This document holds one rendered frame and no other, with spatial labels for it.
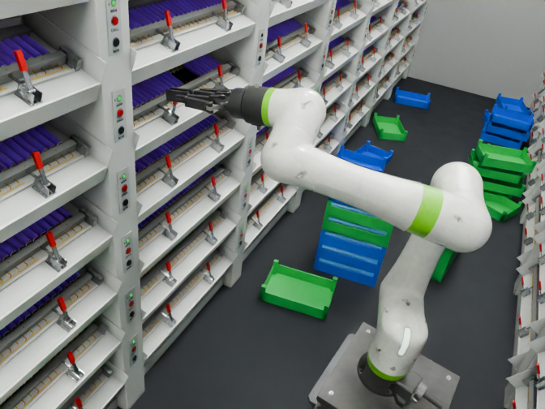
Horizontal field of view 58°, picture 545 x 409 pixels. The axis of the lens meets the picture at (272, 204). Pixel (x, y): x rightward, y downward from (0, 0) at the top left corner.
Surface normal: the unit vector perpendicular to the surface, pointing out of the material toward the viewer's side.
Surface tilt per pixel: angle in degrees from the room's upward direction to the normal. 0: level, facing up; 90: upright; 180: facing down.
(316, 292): 0
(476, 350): 0
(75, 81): 20
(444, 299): 0
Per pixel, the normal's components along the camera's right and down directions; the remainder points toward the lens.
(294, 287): 0.11, -0.82
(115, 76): 0.89, 0.33
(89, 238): 0.42, -0.66
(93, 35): -0.43, 0.46
